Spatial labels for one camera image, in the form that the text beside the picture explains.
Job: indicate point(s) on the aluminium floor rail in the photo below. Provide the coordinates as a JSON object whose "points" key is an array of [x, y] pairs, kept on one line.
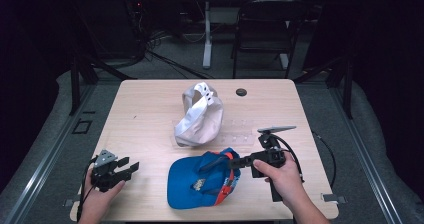
{"points": [[43, 164], [366, 157]]}

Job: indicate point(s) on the person's right hand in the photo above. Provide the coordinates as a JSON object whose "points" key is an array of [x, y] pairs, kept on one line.
{"points": [[286, 184]]}

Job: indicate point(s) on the blue and orange cap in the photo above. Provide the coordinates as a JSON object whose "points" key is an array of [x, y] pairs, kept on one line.
{"points": [[186, 187]]}

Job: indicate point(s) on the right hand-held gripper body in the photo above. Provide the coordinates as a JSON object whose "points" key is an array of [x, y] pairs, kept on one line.
{"points": [[271, 155]]}

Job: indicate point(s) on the white cap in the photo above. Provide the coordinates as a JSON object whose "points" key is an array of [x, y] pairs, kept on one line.
{"points": [[203, 124]]}

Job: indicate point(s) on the grey table bracket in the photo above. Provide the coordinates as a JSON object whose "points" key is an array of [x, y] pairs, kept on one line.
{"points": [[333, 198], [70, 203]]}

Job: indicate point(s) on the person's left hand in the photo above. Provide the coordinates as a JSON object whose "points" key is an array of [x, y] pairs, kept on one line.
{"points": [[98, 202]]}

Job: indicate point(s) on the black metal frame post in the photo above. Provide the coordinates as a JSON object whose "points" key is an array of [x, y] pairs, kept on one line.
{"points": [[74, 84]]}

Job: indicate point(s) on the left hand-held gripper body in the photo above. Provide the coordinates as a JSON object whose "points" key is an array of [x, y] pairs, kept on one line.
{"points": [[105, 177]]}

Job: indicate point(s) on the black folding chair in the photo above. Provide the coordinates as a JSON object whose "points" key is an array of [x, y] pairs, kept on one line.
{"points": [[263, 37]]}

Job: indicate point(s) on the white desk leg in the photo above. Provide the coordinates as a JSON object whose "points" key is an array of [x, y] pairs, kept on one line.
{"points": [[207, 44]]}

